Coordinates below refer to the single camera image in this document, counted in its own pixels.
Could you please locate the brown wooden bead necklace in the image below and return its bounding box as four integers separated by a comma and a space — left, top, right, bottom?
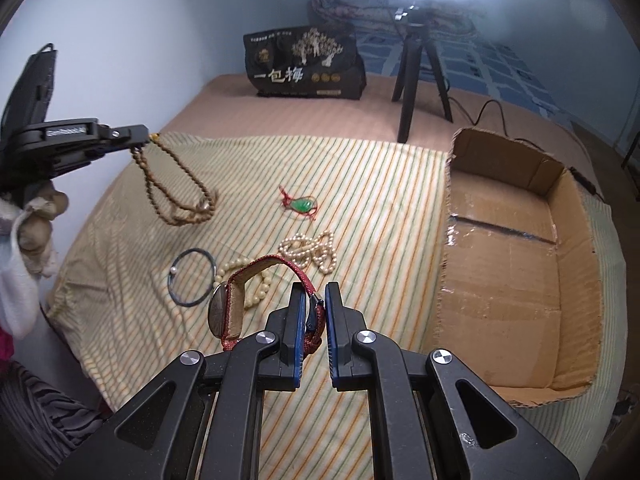
130, 131, 220, 227

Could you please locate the red strap wristwatch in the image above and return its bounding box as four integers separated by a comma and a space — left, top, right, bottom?
208, 255, 326, 356

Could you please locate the dark bangle with pearl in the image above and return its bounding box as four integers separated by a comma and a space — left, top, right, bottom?
166, 247, 217, 308

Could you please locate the cream bead bracelet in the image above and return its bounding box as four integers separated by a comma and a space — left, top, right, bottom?
214, 257, 274, 310

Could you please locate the green jade pendant red cord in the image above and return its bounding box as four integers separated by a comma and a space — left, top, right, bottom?
278, 185, 320, 221

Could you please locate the gloved left hand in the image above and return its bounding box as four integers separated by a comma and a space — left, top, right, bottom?
1, 181, 68, 339

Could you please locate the tan bed sheet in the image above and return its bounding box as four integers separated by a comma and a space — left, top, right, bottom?
159, 72, 601, 191

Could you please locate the cardboard box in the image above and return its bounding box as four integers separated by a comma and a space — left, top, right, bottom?
423, 128, 603, 408

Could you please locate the black snack bag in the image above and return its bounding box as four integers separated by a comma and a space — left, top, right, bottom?
243, 23, 367, 100

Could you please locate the folded floral quilt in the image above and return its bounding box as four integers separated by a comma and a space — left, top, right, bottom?
309, 0, 478, 38

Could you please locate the black tripod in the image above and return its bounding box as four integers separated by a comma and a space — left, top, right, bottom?
392, 3, 454, 144

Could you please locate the blue patterned bedsheet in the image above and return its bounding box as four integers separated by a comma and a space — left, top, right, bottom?
356, 27, 570, 128

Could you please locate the black power cable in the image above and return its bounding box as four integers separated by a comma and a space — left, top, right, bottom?
449, 98, 606, 204

